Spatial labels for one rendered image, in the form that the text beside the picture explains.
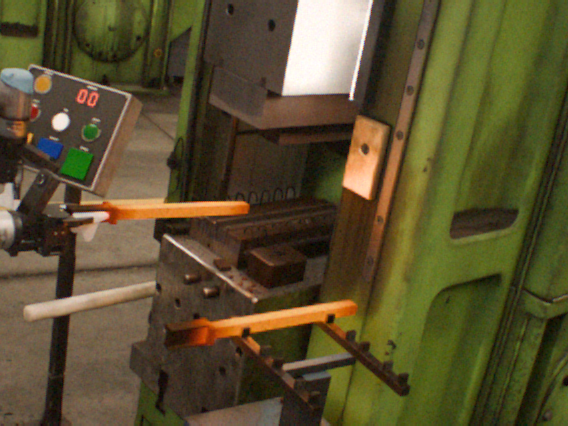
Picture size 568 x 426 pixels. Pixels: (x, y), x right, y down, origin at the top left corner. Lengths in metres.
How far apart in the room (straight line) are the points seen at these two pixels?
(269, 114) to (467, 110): 0.46
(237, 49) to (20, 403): 1.61
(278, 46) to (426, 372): 0.90
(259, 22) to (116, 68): 4.97
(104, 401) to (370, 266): 1.48
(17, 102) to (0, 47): 4.68
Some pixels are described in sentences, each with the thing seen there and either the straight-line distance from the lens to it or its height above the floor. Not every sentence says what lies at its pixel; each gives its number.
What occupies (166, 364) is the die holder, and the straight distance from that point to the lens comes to 2.43.
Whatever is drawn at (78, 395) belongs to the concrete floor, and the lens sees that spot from 3.32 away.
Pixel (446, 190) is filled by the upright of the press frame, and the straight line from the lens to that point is 1.98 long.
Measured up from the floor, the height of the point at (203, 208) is 1.11.
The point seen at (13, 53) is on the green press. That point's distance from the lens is 6.90.
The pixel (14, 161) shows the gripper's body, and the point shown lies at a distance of 2.27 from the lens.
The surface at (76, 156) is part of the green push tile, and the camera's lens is 2.48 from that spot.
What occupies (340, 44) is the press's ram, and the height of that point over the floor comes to 1.48.
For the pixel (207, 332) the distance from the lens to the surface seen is 1.77.
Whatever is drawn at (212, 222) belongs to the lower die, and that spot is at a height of 0.99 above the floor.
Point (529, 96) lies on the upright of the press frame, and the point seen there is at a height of 1.44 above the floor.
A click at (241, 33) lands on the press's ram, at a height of 1.46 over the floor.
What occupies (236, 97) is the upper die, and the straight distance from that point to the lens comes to 2.15.
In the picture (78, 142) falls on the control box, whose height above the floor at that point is 1.06.
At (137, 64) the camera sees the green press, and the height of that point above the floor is 0.23.
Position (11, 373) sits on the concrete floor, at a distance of 3.42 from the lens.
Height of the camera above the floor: 1.85
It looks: 21 degrees down
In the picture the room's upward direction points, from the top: 11 degrees clockwise
